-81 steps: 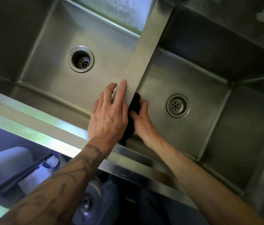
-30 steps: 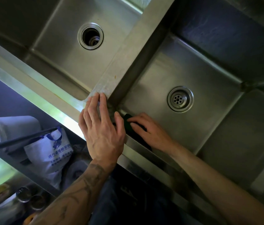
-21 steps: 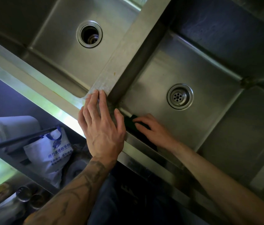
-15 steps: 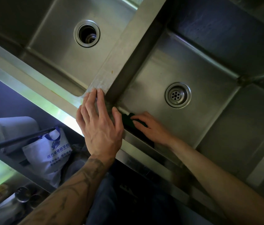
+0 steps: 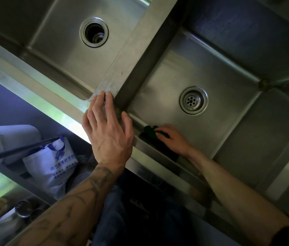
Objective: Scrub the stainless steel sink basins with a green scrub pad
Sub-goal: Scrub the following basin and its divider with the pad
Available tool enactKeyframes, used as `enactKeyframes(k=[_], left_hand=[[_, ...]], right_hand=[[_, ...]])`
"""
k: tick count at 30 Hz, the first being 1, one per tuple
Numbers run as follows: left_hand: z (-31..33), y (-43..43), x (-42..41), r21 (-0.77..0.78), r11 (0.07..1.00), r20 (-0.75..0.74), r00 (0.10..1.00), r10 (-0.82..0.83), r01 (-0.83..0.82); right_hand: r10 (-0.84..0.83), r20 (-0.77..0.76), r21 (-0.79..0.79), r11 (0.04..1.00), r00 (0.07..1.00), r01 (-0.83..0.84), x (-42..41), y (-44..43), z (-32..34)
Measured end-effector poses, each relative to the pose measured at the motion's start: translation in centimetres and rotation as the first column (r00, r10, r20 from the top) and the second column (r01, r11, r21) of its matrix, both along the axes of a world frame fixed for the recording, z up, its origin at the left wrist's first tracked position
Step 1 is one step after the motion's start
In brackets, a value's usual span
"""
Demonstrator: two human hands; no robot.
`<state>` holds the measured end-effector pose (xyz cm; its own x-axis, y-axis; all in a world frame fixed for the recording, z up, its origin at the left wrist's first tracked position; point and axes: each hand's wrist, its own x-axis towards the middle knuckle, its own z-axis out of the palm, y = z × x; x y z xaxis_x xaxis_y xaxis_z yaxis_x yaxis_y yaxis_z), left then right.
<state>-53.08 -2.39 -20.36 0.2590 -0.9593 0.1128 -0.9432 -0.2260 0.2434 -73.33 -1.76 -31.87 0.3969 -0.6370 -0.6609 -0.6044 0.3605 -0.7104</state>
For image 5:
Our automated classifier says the white plastic bucket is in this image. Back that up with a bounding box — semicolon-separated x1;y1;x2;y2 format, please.
0;124;43;166

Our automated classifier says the person's right hand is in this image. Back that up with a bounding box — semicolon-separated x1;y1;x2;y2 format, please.
154;124;195;158

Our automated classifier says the small round metal container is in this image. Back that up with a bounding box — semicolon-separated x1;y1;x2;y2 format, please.
15;200;33;219

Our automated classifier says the person's left forearm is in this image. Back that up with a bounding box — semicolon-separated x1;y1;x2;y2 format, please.
6;162;124;246

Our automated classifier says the white blue-printed bag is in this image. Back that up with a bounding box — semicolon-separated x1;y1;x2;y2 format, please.
22;135;80;200

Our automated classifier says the person's right forearm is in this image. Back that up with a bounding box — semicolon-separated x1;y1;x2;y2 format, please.
188;148;289;246

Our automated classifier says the person's left hand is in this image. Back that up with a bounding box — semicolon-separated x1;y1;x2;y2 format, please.
82;91;135;175

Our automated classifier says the green scouring cloth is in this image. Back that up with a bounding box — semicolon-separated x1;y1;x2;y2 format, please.
139;125;180;162

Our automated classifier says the black pipe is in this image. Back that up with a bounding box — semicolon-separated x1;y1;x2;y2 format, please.
0;136;61;163

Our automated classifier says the steel lower shelf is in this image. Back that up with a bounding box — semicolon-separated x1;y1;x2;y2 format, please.
0;160;58;246

